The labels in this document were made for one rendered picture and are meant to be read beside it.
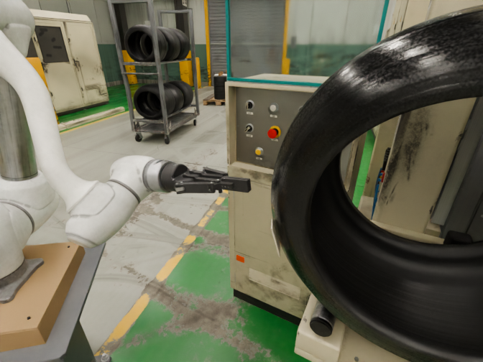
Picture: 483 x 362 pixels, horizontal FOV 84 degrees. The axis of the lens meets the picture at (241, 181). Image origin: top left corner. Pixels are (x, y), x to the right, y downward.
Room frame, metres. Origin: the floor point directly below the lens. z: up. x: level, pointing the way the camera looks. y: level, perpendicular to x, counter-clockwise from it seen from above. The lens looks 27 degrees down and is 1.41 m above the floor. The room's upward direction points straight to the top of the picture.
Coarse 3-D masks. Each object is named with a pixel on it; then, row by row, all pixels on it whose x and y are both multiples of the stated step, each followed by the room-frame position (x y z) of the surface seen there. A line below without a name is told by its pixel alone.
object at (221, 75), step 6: (222, 72) 7.55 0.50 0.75; (216, 78) 7.02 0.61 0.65; (222, 78) 7.02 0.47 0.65; (216, 84) 7.02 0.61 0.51; (222, 84) 7.02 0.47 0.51; (216, 90) 7.02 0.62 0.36; (222, 90) 7.02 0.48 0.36; (210, 96) 7.48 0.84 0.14; (216, 96) 7.03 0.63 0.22; (222, 96) 7.01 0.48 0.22; (204, 102) 7.04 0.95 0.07; (210, 102) 7.33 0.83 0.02; (216, 102) 6.99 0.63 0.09; (222, 102) 7.32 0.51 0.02
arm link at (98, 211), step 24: (0, 48) 0.67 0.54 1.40; (0, 72) 0.66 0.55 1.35; (24, 72) 0.68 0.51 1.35; (24, 96) 0.65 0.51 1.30; (48, 96) 0.68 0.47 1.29; (48, 120) 0.64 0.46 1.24; (48, 144) 0.60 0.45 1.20; (48, 168) 0.57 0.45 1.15; (72, 192) 0.55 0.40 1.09; (96, 192) 0.56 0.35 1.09; (120, 192) 0.59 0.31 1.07; (72, 216) 0.53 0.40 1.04; (96, 216) 0.53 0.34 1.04; (120, 216) 0.56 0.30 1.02; (72, 240) 0.50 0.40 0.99; (96, 240) 0.50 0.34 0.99
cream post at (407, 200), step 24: (432, 0) 0.65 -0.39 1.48; (456, 0) 0.62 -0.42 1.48; (480, 0) 0.60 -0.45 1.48; (408, 120) 0.63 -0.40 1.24; (432, 120) 0.61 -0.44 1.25; (456, 120) 0.59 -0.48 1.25; (408, 144) 0.63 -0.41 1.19; (432, 144) 0.60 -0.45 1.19; (456, 144) 0.58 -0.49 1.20; (408, 168) 0.62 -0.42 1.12; (432, 168) 0.60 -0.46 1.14; (384, 192) 0.64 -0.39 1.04; (408, 192) 0.61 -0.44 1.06; (432, 192) 0.59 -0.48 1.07; (384, 216) 0.63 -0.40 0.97; (408, 216) 0.60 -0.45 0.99
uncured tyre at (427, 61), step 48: (384, 48) 0.36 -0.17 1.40; (432, 48) 0.32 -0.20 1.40; (480, 48) 0.29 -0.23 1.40; (336, 96) 0.36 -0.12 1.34; (384, 96) 0.33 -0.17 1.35; (432, 96) 0.30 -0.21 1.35; (480, 96) 0.28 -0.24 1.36; (288, 144) 0.40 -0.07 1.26; (336, 144) 0.34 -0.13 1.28; (288, 192) 0.38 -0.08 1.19; (336, 192) 0.59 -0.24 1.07; (288, 240) 0.37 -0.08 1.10; (336, 240) 0.54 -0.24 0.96; (384, 240) 0.53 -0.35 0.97; (336, 288) 0.33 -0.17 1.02; (384, 288) 0.43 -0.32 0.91; (432, 288) 0.43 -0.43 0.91; (480, 288) 0.40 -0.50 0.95; (384, 336) 0.28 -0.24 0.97; (432, 336) 0.32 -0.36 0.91; (480, 336) 0.30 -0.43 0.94
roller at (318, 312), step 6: (318, 306) 0.38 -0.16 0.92; (318, 312) 0.36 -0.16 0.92; (324, 312) 0.36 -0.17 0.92; (330, 312) 0.36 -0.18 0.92; (312, 318) 0.36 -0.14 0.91; (318, 318) 0.35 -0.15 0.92; (324, 318) 0.35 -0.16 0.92; (330, 318) 0.35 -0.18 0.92; (312, 324) 0.35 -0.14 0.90; (318, 324) 0.34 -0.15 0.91; (324, 324) 0.34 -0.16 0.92; (330, 324) 0.34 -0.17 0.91; (318, 330) 0.34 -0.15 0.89; (324, 330) 0.34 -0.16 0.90; (330, 330) 0.34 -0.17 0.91; (324, 336) 0.34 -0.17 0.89
